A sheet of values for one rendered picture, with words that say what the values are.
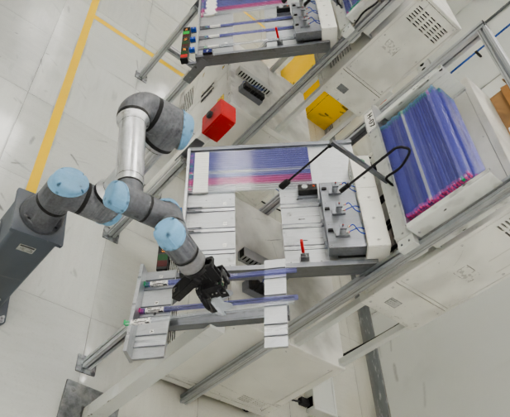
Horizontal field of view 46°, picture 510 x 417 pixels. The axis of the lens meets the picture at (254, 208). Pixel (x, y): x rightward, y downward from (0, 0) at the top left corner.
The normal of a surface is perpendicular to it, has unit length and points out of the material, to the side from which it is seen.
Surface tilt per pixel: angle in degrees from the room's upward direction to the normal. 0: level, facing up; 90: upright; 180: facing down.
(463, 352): 90
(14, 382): 0
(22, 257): 90
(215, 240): 43
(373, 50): 90
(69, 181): 7
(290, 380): 90
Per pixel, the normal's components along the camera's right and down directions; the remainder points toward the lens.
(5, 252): 0.11, 0.75
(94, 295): 0.65, -0.55
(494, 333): -0.75, -0.44
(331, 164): -0.04, -0.70
